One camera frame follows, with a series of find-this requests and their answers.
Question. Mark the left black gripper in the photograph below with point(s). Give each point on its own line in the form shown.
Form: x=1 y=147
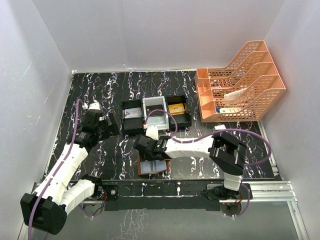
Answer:
x=110 y=124

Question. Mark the silver credit card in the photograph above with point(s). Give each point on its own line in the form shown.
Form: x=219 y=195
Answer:
x=131 y=113

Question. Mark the black credit card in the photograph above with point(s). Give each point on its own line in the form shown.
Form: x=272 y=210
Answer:
x=156 y=109

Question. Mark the white blue item in organizer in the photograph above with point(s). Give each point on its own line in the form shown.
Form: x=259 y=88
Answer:
x=227 y=110

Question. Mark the black plastic bin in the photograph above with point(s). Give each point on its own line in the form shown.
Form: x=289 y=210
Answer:
x=132 y=126

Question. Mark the orange mesh file organizer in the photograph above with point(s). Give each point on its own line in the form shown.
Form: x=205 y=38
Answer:
x=252 y=68

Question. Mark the white phone box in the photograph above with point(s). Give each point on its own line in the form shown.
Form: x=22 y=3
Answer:
x=221 y=127

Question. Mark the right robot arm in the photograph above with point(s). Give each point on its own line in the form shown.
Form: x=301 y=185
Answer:
x=224 y=149

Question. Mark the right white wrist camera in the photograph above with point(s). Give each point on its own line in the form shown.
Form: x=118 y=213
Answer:
x=151 y=131

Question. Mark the gold credit card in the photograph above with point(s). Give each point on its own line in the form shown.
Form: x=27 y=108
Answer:
x=177 y=109

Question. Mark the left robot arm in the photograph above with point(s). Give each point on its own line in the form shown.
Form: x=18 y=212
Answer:
x=62 y=170

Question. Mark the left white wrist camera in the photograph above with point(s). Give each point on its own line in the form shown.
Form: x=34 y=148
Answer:
x=95 y=107

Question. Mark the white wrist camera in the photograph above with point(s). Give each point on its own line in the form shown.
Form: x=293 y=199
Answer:
x=95 y=107
x=151 y=131

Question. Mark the white paper in organizer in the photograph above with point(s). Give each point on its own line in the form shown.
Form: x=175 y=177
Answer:
x=233 y=95

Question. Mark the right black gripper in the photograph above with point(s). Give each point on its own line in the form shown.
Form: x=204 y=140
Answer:
x=141 y=146

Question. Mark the white plastic bin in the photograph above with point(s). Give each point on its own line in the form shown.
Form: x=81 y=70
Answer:
x=162 y=122

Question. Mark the black bin with gold card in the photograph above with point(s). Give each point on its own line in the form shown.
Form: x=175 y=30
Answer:
x=184 y=120

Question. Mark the brown leather card holder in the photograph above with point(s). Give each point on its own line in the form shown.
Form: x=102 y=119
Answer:
x=152 y=167

